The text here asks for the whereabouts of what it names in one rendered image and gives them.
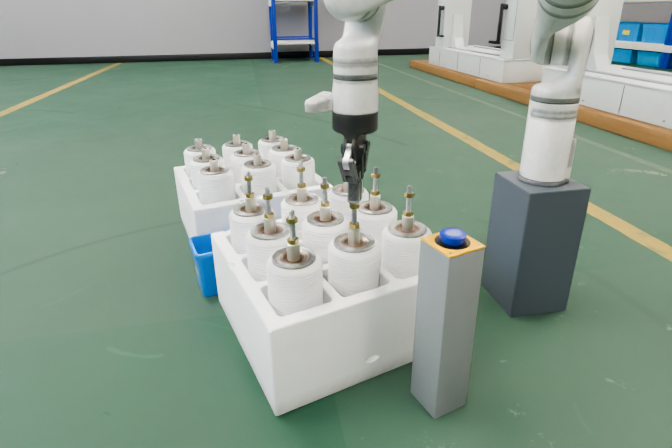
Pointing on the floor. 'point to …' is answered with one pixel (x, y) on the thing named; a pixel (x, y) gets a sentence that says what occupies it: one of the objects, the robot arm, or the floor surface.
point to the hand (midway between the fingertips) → (354, 191)
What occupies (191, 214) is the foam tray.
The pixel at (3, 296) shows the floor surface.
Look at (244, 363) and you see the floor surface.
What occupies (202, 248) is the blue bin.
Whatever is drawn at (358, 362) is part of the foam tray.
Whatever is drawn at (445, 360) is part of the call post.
